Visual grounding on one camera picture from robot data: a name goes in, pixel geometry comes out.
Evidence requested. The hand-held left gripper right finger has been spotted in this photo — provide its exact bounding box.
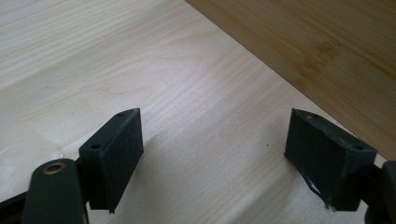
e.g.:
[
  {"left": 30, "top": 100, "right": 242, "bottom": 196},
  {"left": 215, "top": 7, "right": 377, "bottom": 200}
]
[{"left": 284, "top": 107, "right": 378, "bottom": 213}]

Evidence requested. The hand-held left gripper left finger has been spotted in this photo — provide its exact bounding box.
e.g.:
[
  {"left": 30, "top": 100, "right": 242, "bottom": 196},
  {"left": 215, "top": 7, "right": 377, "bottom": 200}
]
[{"left": 77, "top": 107, "right": 145, "bottom": 215}]

